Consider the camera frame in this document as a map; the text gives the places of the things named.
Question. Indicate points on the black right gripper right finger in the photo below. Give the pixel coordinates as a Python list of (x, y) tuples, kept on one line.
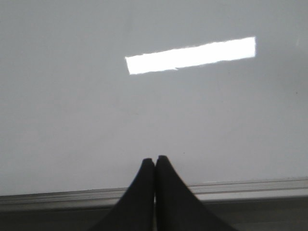
[(177, 209)]

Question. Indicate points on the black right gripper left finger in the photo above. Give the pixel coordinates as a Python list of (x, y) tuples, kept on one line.
[(135, 209)]

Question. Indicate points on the white whiteboard with metal frame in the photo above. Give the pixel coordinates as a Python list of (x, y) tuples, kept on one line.
[(89, 88)]

